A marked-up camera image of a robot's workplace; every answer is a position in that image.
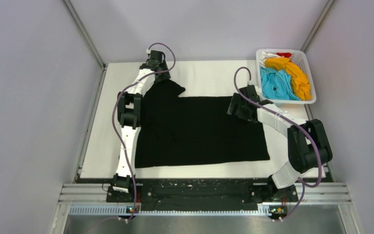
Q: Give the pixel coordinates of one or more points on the white plastic laundry basket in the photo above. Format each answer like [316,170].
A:
[300,59]

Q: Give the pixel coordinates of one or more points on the aluminium frame rail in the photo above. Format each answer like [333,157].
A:
[327,208]

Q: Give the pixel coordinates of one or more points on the white t-shirt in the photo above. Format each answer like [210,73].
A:
[264,56]

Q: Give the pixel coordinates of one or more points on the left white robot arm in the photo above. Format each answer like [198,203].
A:
[126,118]

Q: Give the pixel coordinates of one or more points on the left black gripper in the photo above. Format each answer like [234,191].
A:
[165,76]

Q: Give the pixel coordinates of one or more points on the blue t-shirt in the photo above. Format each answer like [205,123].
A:
[276,84]

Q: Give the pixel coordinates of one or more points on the black t-shirt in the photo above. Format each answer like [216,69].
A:
[181,131]

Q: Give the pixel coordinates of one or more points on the yellow t-shirt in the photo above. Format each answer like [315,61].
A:
[299,80]

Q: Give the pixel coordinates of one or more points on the red t-shirt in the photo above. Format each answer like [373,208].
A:
[284,54]

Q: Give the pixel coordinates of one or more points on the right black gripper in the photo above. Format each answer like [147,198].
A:
[237,100]

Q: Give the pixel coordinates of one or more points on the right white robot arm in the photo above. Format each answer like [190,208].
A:
[308,147]

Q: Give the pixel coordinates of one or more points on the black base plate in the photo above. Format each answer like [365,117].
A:
[238,194]

